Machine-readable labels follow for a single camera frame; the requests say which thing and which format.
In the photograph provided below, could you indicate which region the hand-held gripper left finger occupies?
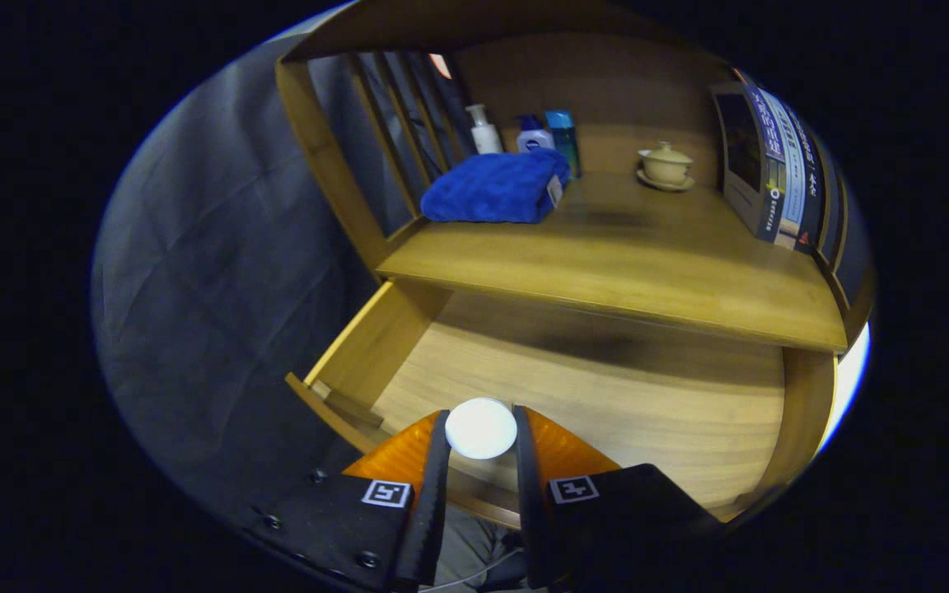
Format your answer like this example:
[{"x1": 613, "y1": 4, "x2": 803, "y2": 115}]
[{"x1": 250, "y1": 409, "x2": 452, "y2": 593}]

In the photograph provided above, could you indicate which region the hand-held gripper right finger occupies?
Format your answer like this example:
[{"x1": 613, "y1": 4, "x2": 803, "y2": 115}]
[{"x1": 512, "y1": 405, "x2": 722, "y2": 592}]

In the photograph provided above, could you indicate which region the white cylindrical jar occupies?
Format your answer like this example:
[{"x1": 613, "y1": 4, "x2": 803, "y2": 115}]
[{"x1": 445, "y1": 398, "x2": 518, "y2": 460}]

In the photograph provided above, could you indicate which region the wooden drawer with black knob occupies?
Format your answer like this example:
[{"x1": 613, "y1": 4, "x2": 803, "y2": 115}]
[{"x1": 285, "y1": 280, "x2": 839, "y2": 530}]

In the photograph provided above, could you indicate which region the wooden countertop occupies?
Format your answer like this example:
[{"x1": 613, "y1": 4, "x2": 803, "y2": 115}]
[{"x1": 376, "y1": 169, "x2": 848, "y2": 353}]

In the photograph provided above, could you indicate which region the wooden cabinet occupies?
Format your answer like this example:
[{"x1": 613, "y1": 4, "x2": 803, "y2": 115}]
[{"x1": 275, "y1": 0, "x2": 877, "y2": 363}]

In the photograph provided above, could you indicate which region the blue folded towel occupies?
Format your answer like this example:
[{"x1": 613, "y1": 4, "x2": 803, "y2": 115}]
[{"x1": 420, "y1": 148, "x2": 572, "y2": 225}]

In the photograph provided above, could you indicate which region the black backdrop cloth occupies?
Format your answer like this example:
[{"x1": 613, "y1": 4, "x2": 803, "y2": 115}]
[{"x1": 94, "y1": 37, "x2": 475, "y2": 495}]

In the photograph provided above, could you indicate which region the beige lidded teacup with saucer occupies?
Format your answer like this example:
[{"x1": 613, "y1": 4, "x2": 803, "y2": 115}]
[{"x1": 638, "y1": 141, "x2": 696, "y2": 194}]

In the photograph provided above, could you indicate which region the white pump bottle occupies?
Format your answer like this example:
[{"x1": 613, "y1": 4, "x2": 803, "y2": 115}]
[{"x1": 465, "y1": 104, "x2": 505, "y2": 156}]

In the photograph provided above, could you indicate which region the white bottle with blue cap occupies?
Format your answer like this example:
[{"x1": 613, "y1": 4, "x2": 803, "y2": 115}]
[{"x1": 516, "y1": 114, "x2": 556, "y2": 154}]

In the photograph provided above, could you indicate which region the teal bottle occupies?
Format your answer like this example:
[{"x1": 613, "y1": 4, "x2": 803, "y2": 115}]
[{"x1": 544, "y1": 110, "x2": 582, "y2": 180}]

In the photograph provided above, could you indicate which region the pale spine book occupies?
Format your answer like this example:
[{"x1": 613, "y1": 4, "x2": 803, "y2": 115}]
[{"x1": 759, "y1": 86, "x2": 809, "y2": 250}]

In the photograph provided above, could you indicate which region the blue spine book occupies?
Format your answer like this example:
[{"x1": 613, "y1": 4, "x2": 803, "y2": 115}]
[{"x1": 709, "y1": 81, "x2": 788, "y2": 244}]

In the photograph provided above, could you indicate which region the black spine book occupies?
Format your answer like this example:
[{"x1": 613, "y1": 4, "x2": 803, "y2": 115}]
[{"x1": 788, "y1": 107, "x2": 828, "y2": 254}]

